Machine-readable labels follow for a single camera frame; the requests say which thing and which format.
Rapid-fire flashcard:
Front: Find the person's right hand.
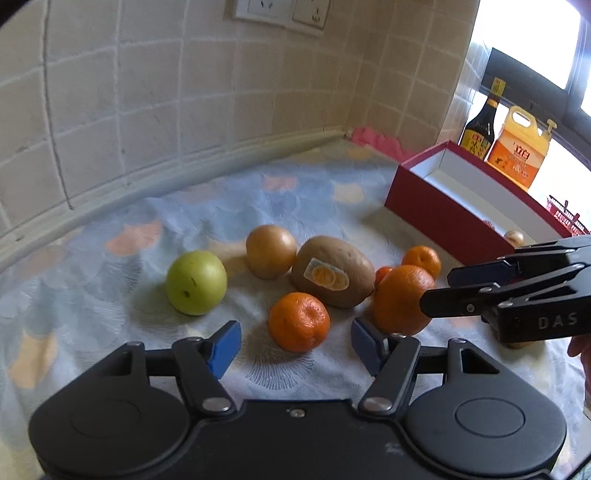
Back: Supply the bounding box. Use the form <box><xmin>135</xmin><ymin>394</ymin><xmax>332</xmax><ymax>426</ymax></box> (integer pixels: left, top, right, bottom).
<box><xmin>568</xmin><ymin>333</ymin><xmax>591</xmax><ymax>408</ymax></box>

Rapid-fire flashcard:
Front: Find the brown kiwi with sticker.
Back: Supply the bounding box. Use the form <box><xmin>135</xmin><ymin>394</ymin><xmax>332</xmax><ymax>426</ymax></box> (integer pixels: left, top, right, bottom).
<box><xmin>291</xmin><ymin>235</ymin><xmax>376</xmax><ymax>309</ymax></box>

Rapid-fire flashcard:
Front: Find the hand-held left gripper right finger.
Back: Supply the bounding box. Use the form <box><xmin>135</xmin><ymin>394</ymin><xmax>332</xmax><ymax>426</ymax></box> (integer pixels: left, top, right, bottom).
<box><xmin>351</xmin><ymin>318</ymin><xmax>502</xmax><ymax>415</ymax></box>

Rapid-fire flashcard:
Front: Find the round golden brown pear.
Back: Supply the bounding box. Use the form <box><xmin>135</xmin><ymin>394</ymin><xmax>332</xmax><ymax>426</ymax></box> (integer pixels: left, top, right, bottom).
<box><xmin>245</xmin><ymin>224</ymin><xmax>298</xmax><ymax>280</ymax></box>

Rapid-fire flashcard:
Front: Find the medium wrinkled tangerine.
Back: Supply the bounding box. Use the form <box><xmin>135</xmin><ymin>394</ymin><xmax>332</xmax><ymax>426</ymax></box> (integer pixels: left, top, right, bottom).
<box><xmin>269</xmin><ymin>292</ymin><xmax>331</xmax><ymax>354</ymax></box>

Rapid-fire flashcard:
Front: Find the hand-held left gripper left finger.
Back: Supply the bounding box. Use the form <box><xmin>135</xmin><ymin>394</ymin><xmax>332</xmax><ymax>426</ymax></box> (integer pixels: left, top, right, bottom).
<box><xmin>87</xmin><ymin>321</ymin><xmax>243</xmax><ymax>414</ymax></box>

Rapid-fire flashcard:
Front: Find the yellow detergent jug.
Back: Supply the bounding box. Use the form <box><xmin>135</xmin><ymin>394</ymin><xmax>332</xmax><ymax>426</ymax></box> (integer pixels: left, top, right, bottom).
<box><xmin>485</xmin><ymin>105</ymin><xmax>559</xmax><ymax>190</ymax></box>

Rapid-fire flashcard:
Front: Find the red plastic basket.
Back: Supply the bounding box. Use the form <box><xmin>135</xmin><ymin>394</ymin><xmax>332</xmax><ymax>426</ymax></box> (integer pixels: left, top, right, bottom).
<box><xmin>546</xmin><ymin>195</ymin><xmax>591</xmax><ymax>237</ymax></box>

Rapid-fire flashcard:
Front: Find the small tangerine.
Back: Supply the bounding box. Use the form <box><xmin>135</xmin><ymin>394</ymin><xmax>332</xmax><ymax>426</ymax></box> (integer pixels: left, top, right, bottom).
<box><xmin>401</xmin><ymin>246</ymin><xmax>442</xmax><ymax>281</ymax></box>

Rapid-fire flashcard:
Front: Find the white wall socket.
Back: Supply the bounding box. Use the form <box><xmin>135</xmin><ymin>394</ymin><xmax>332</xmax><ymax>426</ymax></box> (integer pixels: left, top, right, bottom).
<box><xmin>231</xmin><ymin>0</ymin><xmax>293</xmax><ymax>25</ymax></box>
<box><xmin>292</xmin><ymin>0</ymin><xmax>331</xmax><ymax>37</ymax></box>

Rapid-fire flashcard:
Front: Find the dark soy sauce bottle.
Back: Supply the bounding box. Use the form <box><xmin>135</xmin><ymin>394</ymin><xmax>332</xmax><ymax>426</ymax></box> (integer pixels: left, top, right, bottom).
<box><xmin>459</xmin><ymin>78</ymin><xmax>504</xmax><ymax>162</ymax></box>

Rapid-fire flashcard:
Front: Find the green apple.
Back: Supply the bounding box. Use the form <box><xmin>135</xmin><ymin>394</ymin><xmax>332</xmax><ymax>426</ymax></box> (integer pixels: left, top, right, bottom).
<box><xmin>165</xmin><ymin>250</ymin><xmax>228</xmax><ymax>317</ymax></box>

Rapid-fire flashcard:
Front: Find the pink cloth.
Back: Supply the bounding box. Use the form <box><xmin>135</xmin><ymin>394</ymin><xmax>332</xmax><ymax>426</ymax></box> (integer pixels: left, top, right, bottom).
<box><xmin>346</xmin><ymin>127</ymin><xmax>416</xmax><ymax>163</ymax></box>

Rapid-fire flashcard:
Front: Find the large orange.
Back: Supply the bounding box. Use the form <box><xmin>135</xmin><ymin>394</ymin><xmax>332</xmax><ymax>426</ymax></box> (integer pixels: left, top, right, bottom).
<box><xmin>372</xmin><ymin>265</ymin><xmax>437</xmax><ymax>337</ymax></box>

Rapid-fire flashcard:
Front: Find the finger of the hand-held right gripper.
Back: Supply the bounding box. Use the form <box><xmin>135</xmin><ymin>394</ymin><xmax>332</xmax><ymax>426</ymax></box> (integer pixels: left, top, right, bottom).
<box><xmin>419</xmin><ymin>263</ymin><xmax>591</xmax><ymax>319</ymax></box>
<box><xmin>446</xmin><ymin>235</ymin><xmax>591</xmax><ymax>287</ymax></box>

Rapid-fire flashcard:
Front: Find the red cardboard box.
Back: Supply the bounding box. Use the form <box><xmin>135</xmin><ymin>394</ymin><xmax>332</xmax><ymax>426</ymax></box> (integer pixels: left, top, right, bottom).
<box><xmin>385</xmin><ymin>141</ymin><xmax>575</xmax><ymax>267</ymax></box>

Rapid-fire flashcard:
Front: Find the dark window frame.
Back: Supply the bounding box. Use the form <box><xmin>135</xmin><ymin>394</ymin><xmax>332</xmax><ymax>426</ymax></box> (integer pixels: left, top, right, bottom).
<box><xmin>482</xmin><ymin>46</ymin><xmax>591</xmax><ymax>118</ymax></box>

